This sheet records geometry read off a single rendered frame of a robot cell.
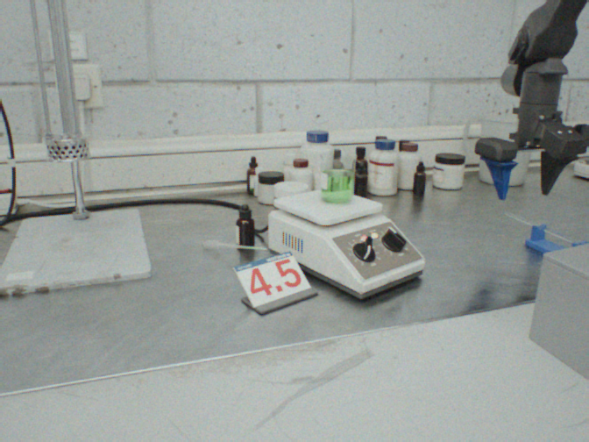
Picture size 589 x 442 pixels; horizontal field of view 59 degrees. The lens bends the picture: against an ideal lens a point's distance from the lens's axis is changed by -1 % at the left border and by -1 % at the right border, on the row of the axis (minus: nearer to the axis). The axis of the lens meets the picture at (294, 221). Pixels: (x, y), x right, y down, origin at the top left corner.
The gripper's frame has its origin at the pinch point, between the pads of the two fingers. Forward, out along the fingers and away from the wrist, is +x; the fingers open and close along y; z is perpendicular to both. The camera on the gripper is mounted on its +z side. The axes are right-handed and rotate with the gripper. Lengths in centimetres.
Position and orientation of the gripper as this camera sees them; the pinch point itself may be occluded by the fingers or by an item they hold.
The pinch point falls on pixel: (527, 177)
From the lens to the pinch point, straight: 95.0
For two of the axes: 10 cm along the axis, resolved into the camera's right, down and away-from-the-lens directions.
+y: 9.4, -1.1, 3.3
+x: -0.1, 9.4, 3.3
